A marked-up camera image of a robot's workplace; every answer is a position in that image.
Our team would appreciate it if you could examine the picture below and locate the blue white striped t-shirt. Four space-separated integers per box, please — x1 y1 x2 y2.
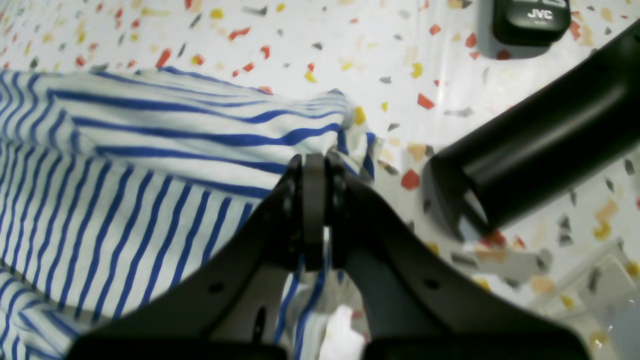
1 67 378 360

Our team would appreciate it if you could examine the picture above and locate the clear plastic screw box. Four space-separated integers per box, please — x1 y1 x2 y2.
528 239 640 360

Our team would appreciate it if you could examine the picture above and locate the black TV remote control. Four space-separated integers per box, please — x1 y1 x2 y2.
493 0 572 47

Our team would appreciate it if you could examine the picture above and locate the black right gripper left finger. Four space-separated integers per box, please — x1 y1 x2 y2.
66 153 326 360

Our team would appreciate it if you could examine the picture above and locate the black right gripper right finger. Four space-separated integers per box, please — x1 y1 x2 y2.
325 153 590 360

